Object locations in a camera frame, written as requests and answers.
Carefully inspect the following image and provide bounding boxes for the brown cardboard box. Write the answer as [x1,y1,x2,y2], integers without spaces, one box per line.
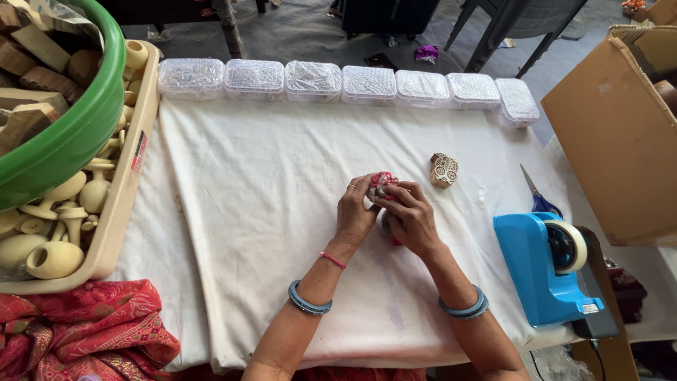
[541,23,677,248]

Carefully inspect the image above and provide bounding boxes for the black metal chair frame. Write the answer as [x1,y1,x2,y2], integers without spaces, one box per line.
[444,0,589,79]

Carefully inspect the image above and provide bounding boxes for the blue bangles on left wrist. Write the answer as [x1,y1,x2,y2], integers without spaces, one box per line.
[288,279,334,317]

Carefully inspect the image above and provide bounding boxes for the blue handled scissors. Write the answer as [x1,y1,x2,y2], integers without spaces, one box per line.
[520,163,565,219]

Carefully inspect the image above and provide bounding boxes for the person's left hand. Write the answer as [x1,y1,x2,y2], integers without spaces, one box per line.
[336,174,383,249]

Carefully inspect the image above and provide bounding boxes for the green plastic tub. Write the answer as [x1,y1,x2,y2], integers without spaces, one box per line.
[0,0,127,213]

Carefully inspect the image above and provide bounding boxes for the heap of brown wooden blocks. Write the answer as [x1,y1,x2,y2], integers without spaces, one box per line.
[0,0,105,158]

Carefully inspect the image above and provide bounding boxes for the person's right hand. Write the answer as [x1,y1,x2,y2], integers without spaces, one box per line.
[373,181,446,261]

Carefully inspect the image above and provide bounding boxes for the dark grey box device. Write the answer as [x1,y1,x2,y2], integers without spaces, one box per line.
[570,262,620,340]

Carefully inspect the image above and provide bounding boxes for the heap of pale wooden knobs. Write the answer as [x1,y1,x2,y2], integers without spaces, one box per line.
[0,40,150,280]

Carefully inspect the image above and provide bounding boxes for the blue bangles on right wrist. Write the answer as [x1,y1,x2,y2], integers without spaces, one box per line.
[437,284,490,321]

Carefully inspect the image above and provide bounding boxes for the purple foil wrapper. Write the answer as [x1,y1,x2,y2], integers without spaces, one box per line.
[414,44,440,65]

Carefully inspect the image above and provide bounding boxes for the row of clear plastic boxes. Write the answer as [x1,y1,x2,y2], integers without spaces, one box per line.
[157,57,541,129]

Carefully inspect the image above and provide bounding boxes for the clear tape roll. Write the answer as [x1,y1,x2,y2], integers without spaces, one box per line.
[544,219,589,275]

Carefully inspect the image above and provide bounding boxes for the red patterned fabric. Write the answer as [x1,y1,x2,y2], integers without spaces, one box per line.
[0,279,182,381]

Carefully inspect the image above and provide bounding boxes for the clear plastic wrap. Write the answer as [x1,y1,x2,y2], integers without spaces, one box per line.
[521,344,597,381]

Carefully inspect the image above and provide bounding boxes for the white table cloth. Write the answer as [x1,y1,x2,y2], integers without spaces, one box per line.
[103,97,677,374]

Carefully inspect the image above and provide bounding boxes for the blue tape dispenser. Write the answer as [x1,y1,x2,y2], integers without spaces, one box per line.
[493,212,605,328]

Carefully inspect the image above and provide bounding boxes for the carved wooden printing block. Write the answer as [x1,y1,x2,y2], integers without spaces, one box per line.
[429,152,460,189]

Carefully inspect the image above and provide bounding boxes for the pink printed cloth bundle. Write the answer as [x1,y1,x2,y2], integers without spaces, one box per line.
[367,170,404,247]

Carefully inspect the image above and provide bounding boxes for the wrapped wooden pole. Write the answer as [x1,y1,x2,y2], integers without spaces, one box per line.
[212,0,247,60]

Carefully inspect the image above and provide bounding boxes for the blue bangles on wrist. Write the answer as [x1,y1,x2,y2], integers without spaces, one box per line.
[437,284,490,321]
[288,279,334,317]

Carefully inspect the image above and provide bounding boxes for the red thread bracelet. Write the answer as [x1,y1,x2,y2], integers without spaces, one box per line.
[318,251,348,271]

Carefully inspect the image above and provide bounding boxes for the maroon cloth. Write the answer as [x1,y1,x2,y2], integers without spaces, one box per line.
[604,258,649,325]

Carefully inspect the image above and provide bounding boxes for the dark foil wrapper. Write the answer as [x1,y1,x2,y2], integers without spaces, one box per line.
[363,52,399,73]

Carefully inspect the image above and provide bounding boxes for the black cabinet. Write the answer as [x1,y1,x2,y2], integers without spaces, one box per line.
[340,0,441,41]

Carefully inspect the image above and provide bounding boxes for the black cable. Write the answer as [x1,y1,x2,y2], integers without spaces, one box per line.
[588,339,607,381]

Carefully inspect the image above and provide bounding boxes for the beige plastic crate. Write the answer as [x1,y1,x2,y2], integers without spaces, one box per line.
[0,39,163,296]

